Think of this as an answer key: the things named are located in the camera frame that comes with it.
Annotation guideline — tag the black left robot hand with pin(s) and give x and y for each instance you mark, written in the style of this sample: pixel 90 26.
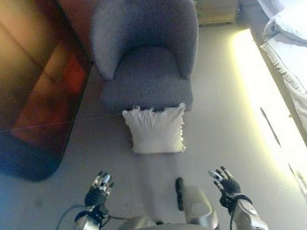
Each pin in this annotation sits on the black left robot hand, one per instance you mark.
pixel 96 194

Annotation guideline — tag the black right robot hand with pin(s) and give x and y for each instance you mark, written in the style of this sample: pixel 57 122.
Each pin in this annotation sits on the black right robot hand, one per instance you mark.
pixel 229 185

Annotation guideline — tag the white fringed cushion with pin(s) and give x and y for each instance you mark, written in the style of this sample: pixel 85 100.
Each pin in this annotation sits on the white fringed cushion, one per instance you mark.
pixel 155 129

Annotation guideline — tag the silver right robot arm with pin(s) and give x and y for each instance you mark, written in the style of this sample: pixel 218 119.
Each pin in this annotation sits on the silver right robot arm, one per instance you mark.
pixel 247 213

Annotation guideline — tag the silver left robot leg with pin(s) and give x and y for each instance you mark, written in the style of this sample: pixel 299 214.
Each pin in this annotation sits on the silver left robot leg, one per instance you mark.
pixel 137 223

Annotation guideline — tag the grey fabric armchair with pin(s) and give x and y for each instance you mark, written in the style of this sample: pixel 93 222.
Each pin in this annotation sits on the grey fabric armchair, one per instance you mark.
pixel 147 73

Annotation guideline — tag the dark wooden cabinet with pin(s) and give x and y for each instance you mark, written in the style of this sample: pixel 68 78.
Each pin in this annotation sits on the dark wooden cabinet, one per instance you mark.
pixel 9 83

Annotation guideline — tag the light wooden nightstand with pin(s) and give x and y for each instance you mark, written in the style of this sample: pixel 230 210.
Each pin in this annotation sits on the light wooden nightstand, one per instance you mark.
pixel 218 5

